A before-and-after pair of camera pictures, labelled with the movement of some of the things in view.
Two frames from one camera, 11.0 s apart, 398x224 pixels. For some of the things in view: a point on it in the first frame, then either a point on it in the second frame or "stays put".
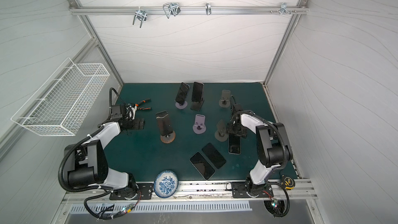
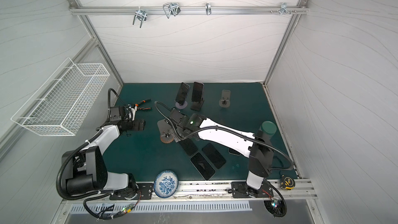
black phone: (202, 165) stays put
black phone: (182, 93) stays put
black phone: (164, 123) → (189, 146)
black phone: (198, 92) stays put
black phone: (214, 155) stays put
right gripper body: (238, 131) → (173, 127)
